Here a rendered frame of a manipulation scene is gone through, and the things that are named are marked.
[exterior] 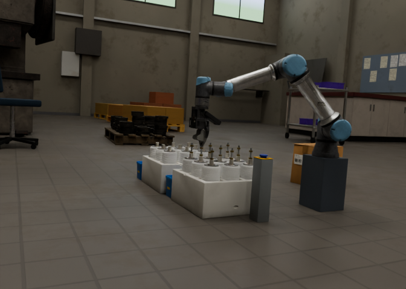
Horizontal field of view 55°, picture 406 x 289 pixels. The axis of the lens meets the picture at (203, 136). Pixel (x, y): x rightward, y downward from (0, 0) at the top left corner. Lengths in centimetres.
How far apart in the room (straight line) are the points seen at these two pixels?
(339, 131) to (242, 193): 60
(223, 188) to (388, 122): 723
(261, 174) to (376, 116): 689
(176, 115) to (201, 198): 566
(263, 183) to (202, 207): 31
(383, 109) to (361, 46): 355
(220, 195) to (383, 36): 997
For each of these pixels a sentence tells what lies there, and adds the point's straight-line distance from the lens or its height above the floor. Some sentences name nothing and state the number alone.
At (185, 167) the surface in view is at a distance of 217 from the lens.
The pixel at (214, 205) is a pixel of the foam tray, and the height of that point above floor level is 7.
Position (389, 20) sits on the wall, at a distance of 1159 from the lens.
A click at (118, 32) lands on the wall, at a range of 1255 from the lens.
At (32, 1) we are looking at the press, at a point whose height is 178.
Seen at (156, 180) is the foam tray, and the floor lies 7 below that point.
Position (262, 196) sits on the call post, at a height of 13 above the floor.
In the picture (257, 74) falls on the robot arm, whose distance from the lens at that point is 221.
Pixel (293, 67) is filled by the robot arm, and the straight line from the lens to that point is 209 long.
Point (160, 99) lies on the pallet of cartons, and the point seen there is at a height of 63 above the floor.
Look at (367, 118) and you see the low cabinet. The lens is 851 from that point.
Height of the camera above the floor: 56
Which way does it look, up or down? 5 degrees down
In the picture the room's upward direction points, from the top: 3 degrees clockwise
